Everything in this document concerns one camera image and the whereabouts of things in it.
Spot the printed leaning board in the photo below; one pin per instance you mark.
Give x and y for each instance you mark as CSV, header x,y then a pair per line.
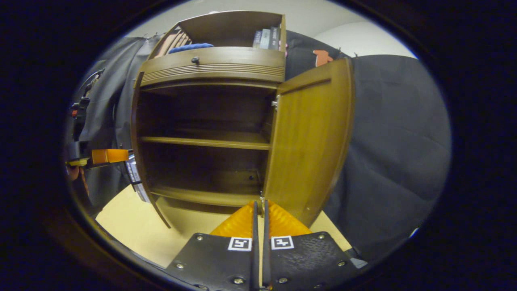
x,y
133,173

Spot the blue towel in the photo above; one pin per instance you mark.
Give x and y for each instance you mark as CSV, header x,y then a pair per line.
x,y
190,48

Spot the dark blue cover book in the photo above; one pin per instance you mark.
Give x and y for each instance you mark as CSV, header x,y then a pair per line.
x,y
257,39

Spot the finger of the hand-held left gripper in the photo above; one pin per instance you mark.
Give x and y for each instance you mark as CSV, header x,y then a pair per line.
x,y
109,156

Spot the wooden inner shelf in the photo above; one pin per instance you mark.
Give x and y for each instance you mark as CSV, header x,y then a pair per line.
x,y
210,140

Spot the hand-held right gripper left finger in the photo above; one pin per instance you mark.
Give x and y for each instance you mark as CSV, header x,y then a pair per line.
x,y
255,250

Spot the wooden double-door shoe cabinet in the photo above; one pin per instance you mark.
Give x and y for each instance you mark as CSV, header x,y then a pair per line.
x,y
202,109

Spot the wooden cabinet door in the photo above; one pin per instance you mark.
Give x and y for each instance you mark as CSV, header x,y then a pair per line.
x,y
134,141
311,137

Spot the metal door hinge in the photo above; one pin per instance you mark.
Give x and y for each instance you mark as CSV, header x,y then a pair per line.
x,y
275,101
262,199

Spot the grey spine book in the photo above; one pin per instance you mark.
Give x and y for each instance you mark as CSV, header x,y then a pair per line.
x,y
265,39

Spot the black backdrop cloth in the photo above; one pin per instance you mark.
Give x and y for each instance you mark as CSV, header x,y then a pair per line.
x,y
396,141
105,121

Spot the wooden drawer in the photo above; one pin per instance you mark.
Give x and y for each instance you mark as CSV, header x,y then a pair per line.
x,y
226,60

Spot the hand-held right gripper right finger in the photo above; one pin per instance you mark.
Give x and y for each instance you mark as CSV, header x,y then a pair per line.
x,y
266,250

